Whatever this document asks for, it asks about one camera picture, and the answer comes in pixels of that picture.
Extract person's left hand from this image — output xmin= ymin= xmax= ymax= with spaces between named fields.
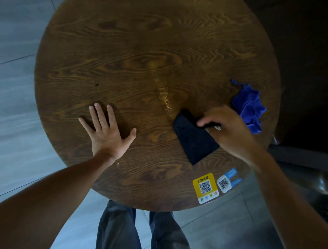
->
xmin=78 ymin=103 xmax=137 ymax=163

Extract person's left forearm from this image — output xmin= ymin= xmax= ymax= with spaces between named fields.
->
xmin=0 ymin=151 xmax=116 ymax=249

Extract blue and white code sticker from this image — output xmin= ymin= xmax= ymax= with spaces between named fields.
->
xmin=217 ymin=168 xmax=242 ymax=194

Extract person's right forearm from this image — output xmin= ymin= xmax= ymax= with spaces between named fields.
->
xmin=243 ymin=144 xmax=328 ymax=249

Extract person's right hand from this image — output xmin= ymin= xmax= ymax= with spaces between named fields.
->
xmin=196 ymin=105 xmax=257 ymax=165

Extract person's dark trousers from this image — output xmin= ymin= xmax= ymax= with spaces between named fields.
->
xmin=95 ymin=200 xmax=190 ymax=249

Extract bright blue microfiber cloth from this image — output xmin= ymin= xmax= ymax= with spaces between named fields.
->
xmin=231 ymin=80 xmax=267 ymax=135

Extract round wooden table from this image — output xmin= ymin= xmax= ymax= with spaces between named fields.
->
xmin=34 ymin=0 xmax=281 ymax=212

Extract yellow code sticker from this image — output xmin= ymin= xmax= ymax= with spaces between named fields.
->
xmin=192 ymin=173 xmax=220 ymax=205

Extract dark blue cloth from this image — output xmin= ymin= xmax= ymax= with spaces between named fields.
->
xmin=172 ymin=109 xmax=221 ymax=166

